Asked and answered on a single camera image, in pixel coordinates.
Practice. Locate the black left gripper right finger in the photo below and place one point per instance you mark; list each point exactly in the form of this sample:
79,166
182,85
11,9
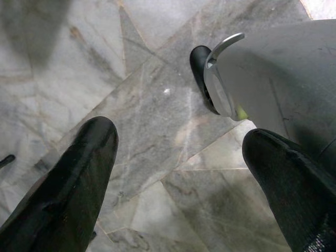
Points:
296,191

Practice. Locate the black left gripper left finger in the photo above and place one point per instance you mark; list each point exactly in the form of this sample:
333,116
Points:
65,199

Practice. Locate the black table leg cap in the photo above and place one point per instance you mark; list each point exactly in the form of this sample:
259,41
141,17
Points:
6,160

